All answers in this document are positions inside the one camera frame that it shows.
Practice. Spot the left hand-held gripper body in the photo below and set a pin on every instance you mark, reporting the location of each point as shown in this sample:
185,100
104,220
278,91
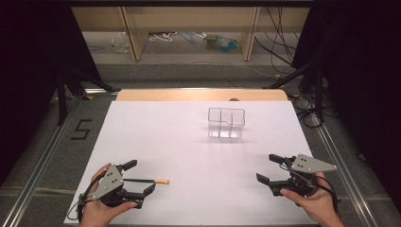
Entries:
108,182

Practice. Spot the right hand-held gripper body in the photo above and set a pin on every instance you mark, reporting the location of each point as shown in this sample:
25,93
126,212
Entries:
310,164

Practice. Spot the makeup brush with orange bristles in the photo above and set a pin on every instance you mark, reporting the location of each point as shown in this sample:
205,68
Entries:
148,181

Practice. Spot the clear plastic organizer box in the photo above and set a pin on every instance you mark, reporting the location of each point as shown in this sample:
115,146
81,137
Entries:
226,123

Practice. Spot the person's left hand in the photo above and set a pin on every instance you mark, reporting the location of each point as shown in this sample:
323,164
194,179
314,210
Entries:
102,214

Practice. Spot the person's right hand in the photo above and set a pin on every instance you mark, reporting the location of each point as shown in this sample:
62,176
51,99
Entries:
320,206

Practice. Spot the white paper sheet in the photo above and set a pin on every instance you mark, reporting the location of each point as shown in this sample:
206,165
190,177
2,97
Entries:
189,164

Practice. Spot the black stand leg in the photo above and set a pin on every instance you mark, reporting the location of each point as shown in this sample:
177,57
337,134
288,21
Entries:
61,97
291,77

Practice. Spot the black curtain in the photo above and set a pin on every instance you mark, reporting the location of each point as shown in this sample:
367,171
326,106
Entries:
362,78
28,78

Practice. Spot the clear plastic bag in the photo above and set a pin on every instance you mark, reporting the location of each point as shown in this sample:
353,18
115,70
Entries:
120,43

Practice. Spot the colourful plastic packets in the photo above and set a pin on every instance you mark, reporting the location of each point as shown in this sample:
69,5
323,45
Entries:
223,43

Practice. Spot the wooden desk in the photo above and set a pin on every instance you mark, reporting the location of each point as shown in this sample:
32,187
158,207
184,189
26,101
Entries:
195,19

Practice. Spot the metal floor rail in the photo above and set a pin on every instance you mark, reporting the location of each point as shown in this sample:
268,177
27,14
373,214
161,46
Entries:
41,164
343,176

